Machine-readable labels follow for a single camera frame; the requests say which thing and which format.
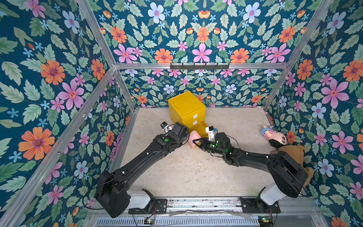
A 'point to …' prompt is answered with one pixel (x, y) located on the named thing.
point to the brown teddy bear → (295, 153)
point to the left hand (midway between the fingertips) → (185, 136)
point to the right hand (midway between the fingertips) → (192, 142)
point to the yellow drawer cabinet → (187, 110)
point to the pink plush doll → (276, 139)
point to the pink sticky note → (193, 135)
